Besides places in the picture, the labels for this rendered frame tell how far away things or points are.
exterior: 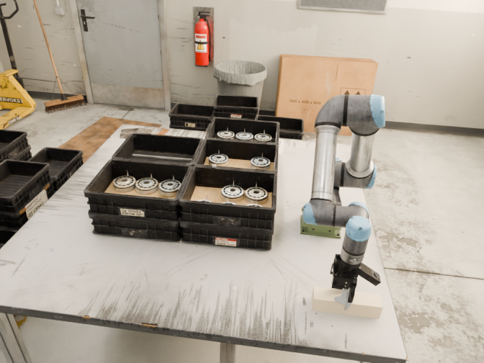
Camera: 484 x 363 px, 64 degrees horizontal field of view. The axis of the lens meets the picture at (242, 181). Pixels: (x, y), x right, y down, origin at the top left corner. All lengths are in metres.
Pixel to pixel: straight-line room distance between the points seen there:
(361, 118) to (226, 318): 0.85
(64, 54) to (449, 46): 4.38
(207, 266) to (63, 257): 0.59
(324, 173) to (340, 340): 0.57
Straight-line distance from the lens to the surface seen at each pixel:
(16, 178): 2.86
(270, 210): 1.55
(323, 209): 1.36
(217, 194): 1.81
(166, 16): 4.73
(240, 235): 1.66
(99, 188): 1.84
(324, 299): 1.47
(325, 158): 1.40
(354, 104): 1.44
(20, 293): 1.69
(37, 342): 2.45
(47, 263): 1.77
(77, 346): 2.36
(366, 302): 1.51
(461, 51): 4.92
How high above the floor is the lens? 1.83
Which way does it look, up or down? 32 degrees down
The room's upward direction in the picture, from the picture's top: 3 degrees clockwise
